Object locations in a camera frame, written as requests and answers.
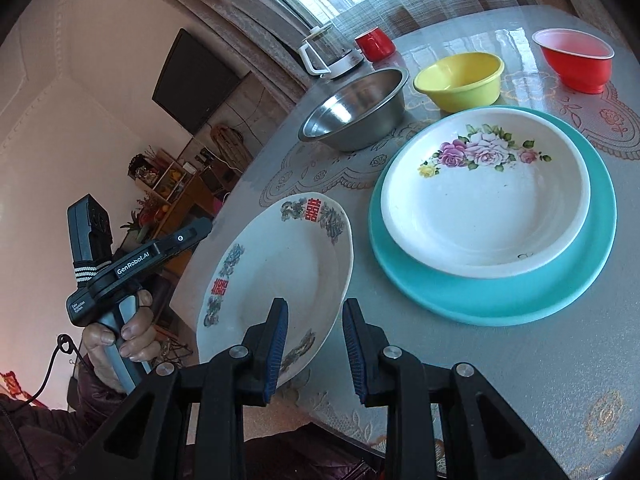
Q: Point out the black wall television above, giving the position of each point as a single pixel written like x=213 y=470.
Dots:
x=195 y=82

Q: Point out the red cup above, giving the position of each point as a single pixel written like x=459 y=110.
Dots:
x=375 y=45

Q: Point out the teal plate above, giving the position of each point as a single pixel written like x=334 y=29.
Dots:
x=550 y=300

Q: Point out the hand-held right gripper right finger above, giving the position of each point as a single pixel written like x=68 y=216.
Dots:
x=352 y=340

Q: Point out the person's left hand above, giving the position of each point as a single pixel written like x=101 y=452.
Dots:
x=137 y=335

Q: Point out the red plastic bowl white rim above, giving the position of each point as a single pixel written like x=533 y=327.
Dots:
x=580 y=72

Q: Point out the grey patterned curtain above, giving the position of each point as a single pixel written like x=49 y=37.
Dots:
x=240 y=15

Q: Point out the white plate pink floral print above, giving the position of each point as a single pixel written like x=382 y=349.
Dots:
x=480 y=220

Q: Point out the lace tablecloth gold flowers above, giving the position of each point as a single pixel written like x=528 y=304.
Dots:
x=450 y=385

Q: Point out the stainless steel bowl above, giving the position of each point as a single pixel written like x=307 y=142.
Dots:
x=350 y=110

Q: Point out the person's left forearm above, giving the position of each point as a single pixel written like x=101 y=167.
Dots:
x=90 y=405

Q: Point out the yellow bowl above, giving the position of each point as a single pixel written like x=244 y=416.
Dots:
x=457 y=77

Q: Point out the wooden shelf cabinet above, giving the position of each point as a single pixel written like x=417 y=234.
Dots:
x=187 y=195

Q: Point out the white plate red character print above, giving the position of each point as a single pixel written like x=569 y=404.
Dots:
x=280 y=270

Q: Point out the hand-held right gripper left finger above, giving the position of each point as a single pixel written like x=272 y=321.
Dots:
x=280 y=340

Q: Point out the small wooden rack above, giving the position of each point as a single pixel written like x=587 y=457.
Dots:
x=227 y=140

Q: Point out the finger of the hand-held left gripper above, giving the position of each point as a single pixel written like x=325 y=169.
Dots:
x=185 y=237

